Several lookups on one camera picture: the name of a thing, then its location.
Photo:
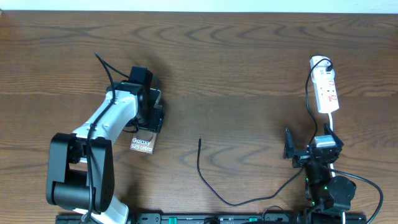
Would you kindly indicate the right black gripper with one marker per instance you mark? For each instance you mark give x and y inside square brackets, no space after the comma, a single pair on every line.
[301,158]

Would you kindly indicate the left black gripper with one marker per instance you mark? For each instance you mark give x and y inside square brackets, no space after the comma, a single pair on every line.
[155,124]

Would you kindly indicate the Galaxy S25 Ultra smartphone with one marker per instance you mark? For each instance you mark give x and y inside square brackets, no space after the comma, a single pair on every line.
[144,137]

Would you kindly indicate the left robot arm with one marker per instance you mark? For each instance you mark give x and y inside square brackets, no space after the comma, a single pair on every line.
[80,173]

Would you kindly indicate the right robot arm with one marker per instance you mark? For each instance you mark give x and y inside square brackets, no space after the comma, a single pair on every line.
[330,195]

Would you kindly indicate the white USB charger adapter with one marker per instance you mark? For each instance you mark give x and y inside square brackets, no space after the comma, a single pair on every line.
[321,69]

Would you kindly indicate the white power strip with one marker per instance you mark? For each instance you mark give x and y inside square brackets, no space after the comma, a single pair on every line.
[326,96]

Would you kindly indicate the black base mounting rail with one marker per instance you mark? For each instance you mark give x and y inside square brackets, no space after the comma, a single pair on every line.
[273,217]

